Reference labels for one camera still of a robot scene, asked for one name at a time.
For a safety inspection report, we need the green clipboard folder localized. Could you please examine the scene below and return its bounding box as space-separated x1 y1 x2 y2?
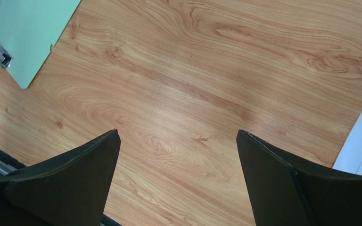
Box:
0 0 80 89

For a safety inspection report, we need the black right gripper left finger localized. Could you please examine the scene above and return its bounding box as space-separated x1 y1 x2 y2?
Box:
0 129 121 226

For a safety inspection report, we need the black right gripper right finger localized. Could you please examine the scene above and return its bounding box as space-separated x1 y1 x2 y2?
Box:
236 129 362 226

